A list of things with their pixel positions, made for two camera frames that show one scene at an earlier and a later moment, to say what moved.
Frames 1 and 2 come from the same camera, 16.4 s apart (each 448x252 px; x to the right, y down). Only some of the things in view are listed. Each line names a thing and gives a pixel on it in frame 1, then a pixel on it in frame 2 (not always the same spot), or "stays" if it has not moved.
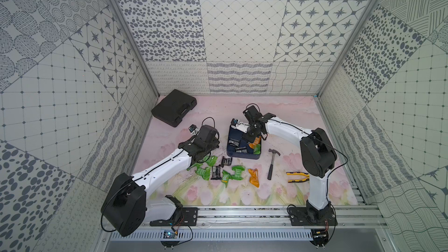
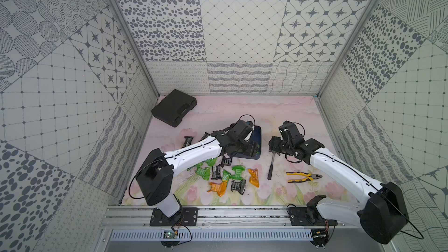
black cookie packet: [216, 171] stays
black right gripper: [250, 139] → [273, 144]
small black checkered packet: [227, 161] stays
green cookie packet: [212, 161] stays
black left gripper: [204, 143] → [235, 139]
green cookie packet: [238, 169] stays
